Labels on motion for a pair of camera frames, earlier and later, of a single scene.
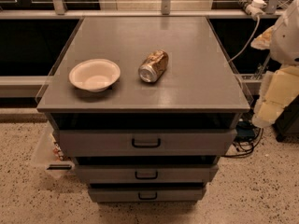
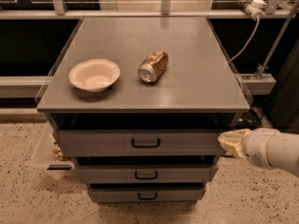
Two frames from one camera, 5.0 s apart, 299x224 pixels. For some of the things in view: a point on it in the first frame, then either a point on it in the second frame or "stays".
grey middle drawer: [146, 174] stays
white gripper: [287, 39] to [256, 147]
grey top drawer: [147, 143] stays
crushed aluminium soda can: [153, 66] stays
